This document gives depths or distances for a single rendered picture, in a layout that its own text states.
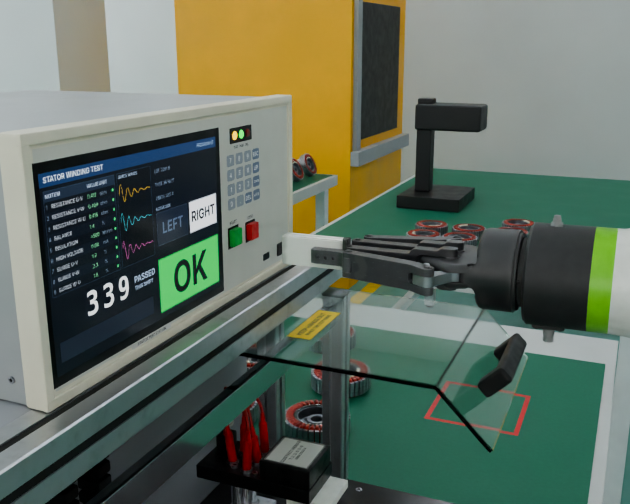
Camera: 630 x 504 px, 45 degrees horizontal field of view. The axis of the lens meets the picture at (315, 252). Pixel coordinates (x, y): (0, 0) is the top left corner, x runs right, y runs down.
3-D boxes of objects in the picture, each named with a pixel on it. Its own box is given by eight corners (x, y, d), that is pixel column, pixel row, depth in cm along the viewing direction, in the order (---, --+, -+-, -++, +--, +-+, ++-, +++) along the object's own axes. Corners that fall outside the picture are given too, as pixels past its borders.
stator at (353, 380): (298, 388, 143) (298, 370, 142) (335, 369, 151) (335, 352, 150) (346, 406, 136) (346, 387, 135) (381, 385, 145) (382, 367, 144)
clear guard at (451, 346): (528, 359, 93) (531, 313, 91) (492, 453, 72) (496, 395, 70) (286, 322, 105) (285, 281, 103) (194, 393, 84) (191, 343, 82)
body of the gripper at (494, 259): (514, 326, 66) (410, 313, 69) (527, 297, 73) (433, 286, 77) (520, 243, 64) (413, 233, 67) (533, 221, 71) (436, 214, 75)
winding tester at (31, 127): (293, 262, 95) (292, 94, 89) (48, 414, 56) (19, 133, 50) (46, 233, 109) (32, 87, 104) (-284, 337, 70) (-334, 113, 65)
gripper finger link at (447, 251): (458, 286, 71) (455, 291, 70) (344, 275, 75) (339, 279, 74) (459, 246, 70) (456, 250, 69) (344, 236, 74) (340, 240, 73)
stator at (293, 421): (276, 447, 122) (276, 426, 121) (290, 414, 133) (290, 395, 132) (345, 452, 121) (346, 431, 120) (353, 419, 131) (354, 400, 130)
